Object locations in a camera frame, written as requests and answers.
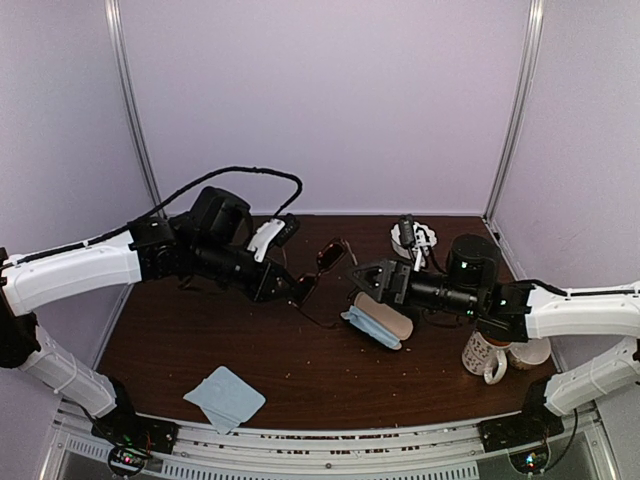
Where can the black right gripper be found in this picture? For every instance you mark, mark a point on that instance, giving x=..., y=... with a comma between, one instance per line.
x=385, y=285

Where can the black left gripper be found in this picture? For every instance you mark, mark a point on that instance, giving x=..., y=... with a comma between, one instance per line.
x=263, y=286

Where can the black glasses case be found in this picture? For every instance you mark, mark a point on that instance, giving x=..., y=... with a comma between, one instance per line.
x=394, y=321

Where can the light blue cloth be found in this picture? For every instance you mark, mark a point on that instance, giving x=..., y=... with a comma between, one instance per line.
x=226, y=400
x=368, y=325

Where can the dark brown sunglasses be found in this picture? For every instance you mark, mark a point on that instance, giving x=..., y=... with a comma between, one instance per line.
x=326, y=259

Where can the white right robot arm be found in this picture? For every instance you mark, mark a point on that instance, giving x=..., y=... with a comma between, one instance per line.
x=520, y=311

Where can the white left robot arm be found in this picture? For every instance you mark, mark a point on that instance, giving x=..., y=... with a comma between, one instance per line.
x=198, y=242

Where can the white scalloped ceramic dish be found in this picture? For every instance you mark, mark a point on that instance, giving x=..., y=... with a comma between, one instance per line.
x=424, y=237

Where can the white patterned mug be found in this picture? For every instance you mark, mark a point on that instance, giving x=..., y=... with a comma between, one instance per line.
x=486, y=358

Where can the white cream bowl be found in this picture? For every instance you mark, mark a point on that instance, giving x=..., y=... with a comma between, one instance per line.
x=529, y=355

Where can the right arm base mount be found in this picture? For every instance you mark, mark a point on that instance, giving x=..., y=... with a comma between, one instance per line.
x=526, y=434

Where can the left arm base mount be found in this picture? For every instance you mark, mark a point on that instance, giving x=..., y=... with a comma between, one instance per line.
x=134, y=438

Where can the aluminium front frame rail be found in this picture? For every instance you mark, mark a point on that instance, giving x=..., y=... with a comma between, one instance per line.
x=441, y=451

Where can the aluminium right corner post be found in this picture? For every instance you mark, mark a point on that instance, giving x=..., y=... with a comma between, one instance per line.
x=527, y=69

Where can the aluminium corner post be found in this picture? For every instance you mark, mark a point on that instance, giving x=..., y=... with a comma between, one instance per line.
x=117, y=38
x=527, y=69

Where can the aluminium left corner post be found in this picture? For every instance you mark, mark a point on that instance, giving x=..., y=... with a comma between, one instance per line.
x=117, y=38

